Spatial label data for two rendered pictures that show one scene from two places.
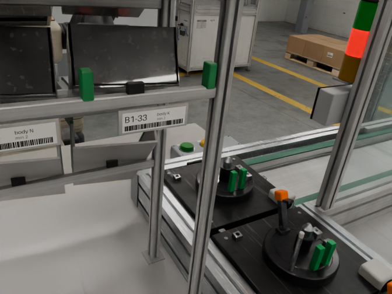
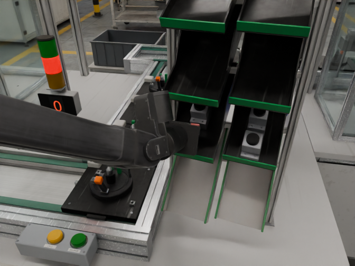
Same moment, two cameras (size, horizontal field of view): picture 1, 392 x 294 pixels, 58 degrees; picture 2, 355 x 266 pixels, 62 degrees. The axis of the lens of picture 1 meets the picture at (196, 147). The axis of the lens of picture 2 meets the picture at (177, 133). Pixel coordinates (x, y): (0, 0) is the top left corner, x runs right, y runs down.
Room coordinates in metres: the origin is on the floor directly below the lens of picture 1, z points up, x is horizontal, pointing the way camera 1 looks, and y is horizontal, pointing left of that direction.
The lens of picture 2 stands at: (1.10, 0.57, 1.67)
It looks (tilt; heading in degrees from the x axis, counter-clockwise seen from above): 34 degrees down; 223
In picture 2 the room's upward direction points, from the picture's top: straight up
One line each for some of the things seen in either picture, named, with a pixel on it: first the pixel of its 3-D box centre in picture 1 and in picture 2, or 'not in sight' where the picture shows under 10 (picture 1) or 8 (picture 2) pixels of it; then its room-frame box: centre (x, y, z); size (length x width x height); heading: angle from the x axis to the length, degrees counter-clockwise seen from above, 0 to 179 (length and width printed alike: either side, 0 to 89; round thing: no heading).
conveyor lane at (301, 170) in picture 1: (312, 185); (38, 182); (0.87, -0.34, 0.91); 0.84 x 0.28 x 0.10; 123
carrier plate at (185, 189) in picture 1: (223, 189); (112, 187); (0.73, -0.08, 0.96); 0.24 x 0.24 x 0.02; 33
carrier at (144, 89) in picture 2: not in sight; (161, 81); (0.10, -0.48, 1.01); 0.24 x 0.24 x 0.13; 33
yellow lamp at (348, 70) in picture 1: (353, 67); (55, 78); (0.73, -0.30, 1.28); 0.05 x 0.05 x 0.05
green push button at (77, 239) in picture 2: (186, 147); (78, 240); (0.92, 0.03, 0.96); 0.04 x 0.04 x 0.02
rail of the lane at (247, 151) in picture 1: (266, 156); (13, 220); (1.00, -0.23, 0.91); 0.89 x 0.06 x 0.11; 123
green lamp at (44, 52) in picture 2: (370, 16); (47, 47); (0.73, -0.30, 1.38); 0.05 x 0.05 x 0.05
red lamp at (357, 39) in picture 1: (361, 42); (52, 63); (0.73, -0.30, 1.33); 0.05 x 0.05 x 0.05
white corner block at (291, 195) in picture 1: (281, 199); (95, 163); (0.70, -0.21, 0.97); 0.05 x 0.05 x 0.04; 33
